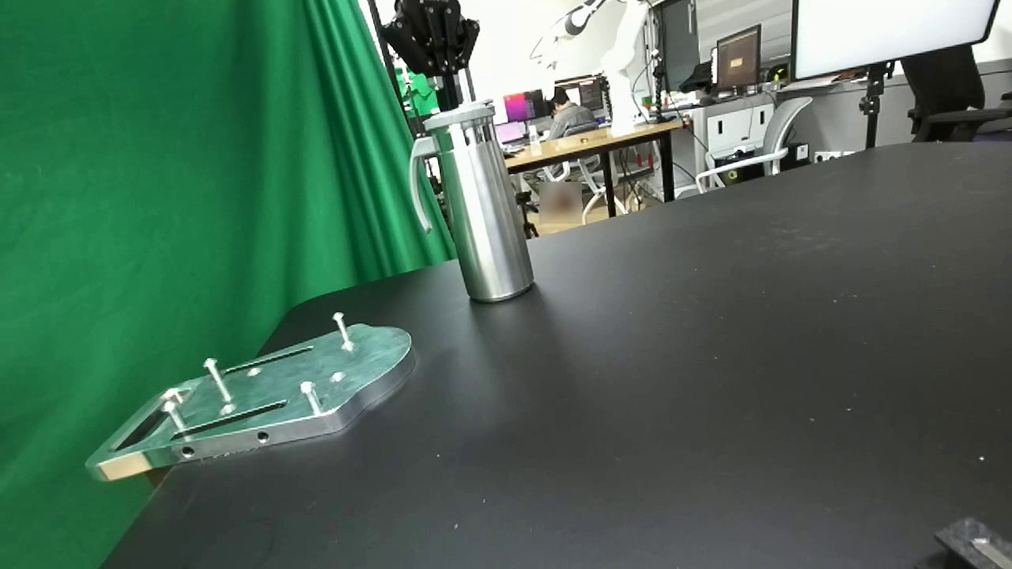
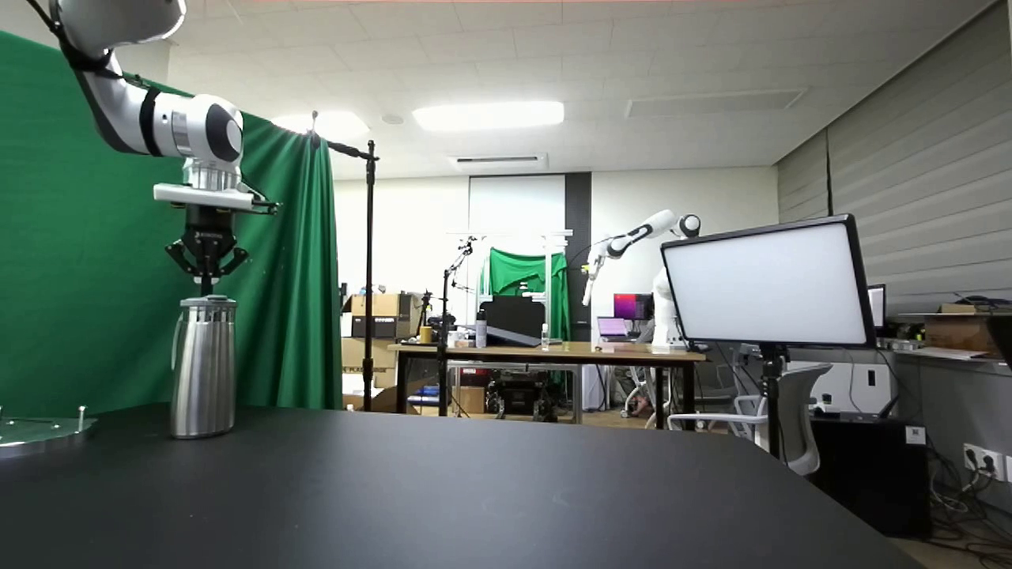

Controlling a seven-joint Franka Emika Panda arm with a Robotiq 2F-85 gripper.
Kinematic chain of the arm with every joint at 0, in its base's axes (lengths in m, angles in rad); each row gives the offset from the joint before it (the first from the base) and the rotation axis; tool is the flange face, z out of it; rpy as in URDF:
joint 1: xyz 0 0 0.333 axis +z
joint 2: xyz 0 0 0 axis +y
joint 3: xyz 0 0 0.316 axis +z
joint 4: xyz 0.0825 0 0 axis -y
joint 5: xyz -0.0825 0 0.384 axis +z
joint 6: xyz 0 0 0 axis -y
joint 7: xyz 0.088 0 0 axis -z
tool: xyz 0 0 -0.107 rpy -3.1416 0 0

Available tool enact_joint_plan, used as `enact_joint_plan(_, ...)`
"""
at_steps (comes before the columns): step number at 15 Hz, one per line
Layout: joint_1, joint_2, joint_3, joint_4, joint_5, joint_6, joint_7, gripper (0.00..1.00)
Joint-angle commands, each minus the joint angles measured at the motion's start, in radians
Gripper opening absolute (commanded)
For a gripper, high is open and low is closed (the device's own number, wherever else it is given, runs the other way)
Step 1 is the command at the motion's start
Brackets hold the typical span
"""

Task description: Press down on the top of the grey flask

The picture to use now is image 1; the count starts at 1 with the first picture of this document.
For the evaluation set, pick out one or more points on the green backdrop cloth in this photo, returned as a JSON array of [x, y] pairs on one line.
[[179, 177]]

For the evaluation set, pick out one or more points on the large white-screen monitor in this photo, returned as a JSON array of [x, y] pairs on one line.
[[898, 32]]

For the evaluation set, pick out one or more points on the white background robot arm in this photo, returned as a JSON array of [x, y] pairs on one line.
[[605, 53]]

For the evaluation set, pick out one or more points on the black monitor stand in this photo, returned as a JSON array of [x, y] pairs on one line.
[[875, 105]]

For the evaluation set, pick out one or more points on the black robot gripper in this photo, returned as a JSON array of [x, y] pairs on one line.
[[431, 32]]

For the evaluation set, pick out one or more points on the black background monitor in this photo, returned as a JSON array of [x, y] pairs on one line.
[[677, 45]]

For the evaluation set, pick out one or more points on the black flat metal piece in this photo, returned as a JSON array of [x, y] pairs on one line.
[[976, 543]]

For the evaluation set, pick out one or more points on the wooden background table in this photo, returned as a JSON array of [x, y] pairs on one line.
[[595, 147]]

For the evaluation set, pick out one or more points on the pink-screen laptop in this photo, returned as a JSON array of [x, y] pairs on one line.
[[516, 116]]

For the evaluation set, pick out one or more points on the silver bolt on plate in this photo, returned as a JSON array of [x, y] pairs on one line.
[[219, 379], [311, 397], [173, 409], [342, 329]]

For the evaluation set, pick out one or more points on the clear green mounting plate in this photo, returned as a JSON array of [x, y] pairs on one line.
[[256, 406]]

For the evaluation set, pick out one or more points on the brown framed screen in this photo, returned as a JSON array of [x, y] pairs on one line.
[[737, 59]]

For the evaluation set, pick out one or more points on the black office chair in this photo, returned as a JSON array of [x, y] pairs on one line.
[[952, 96]]

